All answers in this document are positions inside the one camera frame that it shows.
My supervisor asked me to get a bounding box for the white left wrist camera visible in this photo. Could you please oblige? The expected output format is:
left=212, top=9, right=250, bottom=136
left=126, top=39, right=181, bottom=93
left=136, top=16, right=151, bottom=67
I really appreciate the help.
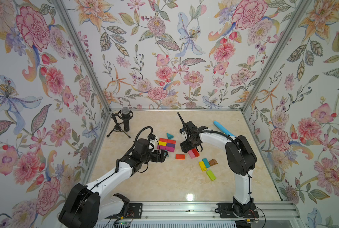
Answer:
left=148, top=134, right=156, bottom=145

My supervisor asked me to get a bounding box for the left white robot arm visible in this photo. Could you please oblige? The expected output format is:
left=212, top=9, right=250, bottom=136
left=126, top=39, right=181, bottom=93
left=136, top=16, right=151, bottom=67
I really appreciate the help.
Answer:
left=58, top=139, right=168, bottom=228

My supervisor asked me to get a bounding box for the magenta rectangular block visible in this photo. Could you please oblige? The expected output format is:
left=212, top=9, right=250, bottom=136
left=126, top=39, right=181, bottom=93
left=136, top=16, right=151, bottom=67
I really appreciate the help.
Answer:
left=157, top=145, right=166, bottom=150
left=166, top=147, right=175, bottom=152

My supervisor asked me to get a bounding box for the pink rectangular block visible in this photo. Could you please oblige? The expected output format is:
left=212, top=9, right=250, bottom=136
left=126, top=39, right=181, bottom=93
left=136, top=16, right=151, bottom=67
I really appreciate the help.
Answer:
left=188, top=150, right=196, bottom=159

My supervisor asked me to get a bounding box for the purple rectangular block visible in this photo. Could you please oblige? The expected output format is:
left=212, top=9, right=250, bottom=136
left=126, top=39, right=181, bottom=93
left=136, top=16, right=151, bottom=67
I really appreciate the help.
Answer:
left=166, top=142, right=175, bottom=148

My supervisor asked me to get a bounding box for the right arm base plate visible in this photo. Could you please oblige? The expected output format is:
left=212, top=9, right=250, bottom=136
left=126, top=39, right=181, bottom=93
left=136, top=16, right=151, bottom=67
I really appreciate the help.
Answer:
left=214, top=203, right=259, bottom=219

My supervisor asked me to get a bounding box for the green rectangular block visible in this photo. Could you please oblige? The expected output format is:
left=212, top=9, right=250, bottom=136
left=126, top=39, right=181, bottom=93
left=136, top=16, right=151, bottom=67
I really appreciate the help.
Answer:
left=206, top=170, right=216, bottom=181

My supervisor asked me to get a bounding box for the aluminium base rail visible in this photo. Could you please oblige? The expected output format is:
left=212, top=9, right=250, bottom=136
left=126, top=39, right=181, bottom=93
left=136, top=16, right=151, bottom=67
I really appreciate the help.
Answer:
left=94, top=201, right=304, bottom=228

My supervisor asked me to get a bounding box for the black tripod mic stand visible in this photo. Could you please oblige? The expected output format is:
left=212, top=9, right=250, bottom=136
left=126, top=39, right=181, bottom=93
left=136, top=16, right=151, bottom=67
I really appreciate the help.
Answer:
left=106, top=110, right=133, bottom=139

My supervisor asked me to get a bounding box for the blue toy microphone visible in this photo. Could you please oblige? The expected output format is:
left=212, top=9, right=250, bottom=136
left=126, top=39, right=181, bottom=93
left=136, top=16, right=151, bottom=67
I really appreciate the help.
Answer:
left=213, top=121, right=236, bottom=137

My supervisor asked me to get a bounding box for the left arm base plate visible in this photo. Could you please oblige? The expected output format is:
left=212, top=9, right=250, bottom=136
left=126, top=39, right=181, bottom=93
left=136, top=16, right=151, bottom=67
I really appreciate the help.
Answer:
left=109, top=203, right=143, bottom=219

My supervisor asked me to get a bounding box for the yellow rectangular block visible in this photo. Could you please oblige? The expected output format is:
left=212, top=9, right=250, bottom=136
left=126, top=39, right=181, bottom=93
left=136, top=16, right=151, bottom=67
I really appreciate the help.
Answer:
left=199, top=161, right=207, bottom=172
left=158, top=141, right=167, bottom=146

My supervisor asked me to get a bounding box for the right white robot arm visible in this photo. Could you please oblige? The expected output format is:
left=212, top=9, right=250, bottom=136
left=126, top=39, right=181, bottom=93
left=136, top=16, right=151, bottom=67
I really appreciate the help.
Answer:
left=180, top=121, right=257, bottom=218

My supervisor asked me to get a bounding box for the black rhinestone microphone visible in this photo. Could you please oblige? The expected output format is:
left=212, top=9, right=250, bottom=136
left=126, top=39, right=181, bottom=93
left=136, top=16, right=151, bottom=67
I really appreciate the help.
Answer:
left=121, top=107, right=130, bottom=132

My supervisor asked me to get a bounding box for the teal small block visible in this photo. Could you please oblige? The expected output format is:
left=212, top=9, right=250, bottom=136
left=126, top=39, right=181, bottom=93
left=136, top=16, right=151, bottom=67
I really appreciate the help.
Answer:
left=202, top=158, right=211, bottom=168

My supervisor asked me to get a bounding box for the red rectangular block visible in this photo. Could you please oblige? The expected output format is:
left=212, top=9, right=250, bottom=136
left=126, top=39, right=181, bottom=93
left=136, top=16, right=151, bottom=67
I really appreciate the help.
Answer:
left=167, top=139, right=176, bottom=144
left=191, top=148, right=200, bottom=157
left=159, top=138, right=168, bottom=143
left=175, top=154, right=185, bottom=160

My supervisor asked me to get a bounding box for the brown small block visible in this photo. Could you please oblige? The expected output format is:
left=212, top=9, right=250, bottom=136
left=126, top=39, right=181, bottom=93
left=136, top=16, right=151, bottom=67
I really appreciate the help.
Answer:
left=208, top=159, right=218, bottom=166

